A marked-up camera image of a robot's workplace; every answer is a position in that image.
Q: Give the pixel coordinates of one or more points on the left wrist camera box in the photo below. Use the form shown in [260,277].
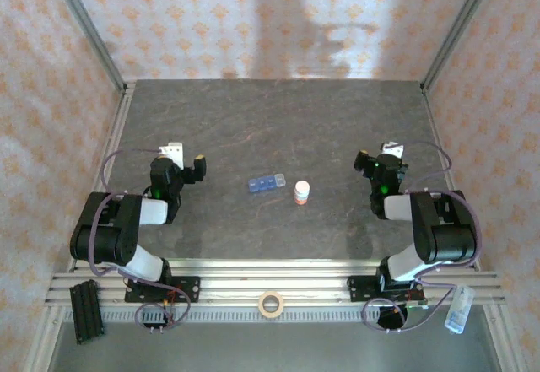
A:
[173,151]

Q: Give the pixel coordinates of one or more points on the blue weekly pill organizer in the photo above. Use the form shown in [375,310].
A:
[266,183]

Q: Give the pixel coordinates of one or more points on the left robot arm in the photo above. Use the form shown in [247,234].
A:
[109,237]

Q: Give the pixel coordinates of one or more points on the green circuit board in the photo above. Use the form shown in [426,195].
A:
[417,304]

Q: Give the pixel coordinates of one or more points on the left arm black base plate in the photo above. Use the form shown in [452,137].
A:
[192,289]

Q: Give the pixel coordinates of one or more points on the black ridged bar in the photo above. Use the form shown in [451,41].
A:
[86,311]

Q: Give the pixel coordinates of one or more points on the beige tape roll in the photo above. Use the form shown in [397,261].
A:
[262,304]

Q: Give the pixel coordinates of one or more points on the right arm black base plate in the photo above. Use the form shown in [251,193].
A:
[358,289]

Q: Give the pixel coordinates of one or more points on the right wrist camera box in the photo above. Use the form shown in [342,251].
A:
[393,148]

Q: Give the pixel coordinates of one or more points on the aluminium frame post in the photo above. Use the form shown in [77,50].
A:
[460,30]
[90,34]

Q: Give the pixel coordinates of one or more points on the clear plastic box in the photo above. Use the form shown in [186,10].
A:
[458,311]

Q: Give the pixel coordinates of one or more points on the white bottle cap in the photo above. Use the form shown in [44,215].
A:
[302,187]

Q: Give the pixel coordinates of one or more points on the aluminium side rail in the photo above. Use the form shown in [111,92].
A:
[107,161]
[447,165]

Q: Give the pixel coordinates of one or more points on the aluminium mounting rails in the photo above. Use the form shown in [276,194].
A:
[270,277]

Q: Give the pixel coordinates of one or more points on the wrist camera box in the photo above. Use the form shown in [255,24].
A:
[393,148]
[173,151]

